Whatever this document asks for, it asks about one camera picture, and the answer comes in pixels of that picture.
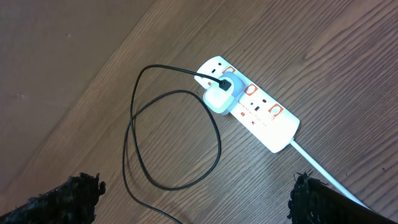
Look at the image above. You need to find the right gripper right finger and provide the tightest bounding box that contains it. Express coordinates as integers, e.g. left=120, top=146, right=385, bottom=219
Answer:
left=287, top=172, right=396, bottom=224

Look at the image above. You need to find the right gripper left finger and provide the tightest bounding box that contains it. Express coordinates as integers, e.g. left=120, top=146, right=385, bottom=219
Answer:
left=1, top=172, right=106, bottom=224

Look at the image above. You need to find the black charging cable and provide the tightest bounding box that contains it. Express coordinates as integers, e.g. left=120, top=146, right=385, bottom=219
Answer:
left=122, top=64, right=233, bottom=224

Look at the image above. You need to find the white charger plug adapter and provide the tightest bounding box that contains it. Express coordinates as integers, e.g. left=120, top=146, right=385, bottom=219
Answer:
left=203, top=72, right=246, bottom=115

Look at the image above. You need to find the white power strip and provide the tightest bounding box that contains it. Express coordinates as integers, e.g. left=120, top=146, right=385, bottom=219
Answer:
left=195, top=56, right=300, bottom=153

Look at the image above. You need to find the white power strip cord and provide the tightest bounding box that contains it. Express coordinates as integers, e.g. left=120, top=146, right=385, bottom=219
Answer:
left=289, top=139, right=371, bottom=210

